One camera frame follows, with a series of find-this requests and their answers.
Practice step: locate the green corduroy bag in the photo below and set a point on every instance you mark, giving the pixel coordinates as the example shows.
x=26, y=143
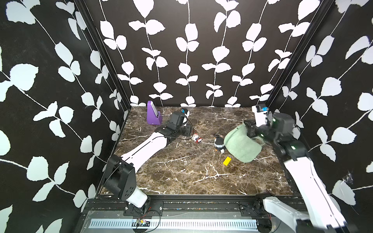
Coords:
x=241, y=146

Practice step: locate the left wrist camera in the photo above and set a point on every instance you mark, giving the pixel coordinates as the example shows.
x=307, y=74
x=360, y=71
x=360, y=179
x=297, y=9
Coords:
x=186, y=114

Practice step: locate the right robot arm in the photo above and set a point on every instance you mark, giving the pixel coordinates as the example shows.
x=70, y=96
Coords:
x=322, y=216

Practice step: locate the penguin plush keychain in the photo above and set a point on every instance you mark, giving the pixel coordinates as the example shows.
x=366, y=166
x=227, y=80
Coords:
x=219, y=143

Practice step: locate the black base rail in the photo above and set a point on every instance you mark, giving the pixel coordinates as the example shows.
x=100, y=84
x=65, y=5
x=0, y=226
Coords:
x=244, y=205

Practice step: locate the purple stand with card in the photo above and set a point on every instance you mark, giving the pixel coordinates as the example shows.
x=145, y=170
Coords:
x=154, y=117

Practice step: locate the small circuit board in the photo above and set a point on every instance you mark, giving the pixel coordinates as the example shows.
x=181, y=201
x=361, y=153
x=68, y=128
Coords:
x=142, y=223

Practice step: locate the red white charm keychain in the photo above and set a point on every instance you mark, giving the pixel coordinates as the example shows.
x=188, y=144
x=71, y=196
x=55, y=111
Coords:
x=196, y=138

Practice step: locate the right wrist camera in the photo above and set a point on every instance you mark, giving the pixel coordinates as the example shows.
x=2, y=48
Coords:
x=261, y=114

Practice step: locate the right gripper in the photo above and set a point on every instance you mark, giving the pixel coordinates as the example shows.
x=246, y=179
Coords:
x=251, y=127

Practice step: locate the yellow block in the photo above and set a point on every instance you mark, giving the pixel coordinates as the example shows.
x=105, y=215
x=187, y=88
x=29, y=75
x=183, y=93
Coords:
x=227, y=161

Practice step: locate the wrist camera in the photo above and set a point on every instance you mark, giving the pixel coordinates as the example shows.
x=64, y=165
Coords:
x=186, y=114
x=261, y=114

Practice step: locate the white perforated rail strip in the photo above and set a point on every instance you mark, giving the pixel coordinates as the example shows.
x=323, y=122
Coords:
x=182, y=224

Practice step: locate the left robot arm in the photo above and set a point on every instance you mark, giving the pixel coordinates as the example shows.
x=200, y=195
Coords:
x=120, y=175

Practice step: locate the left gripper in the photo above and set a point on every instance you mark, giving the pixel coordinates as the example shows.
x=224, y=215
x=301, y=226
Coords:
x=187, y=133

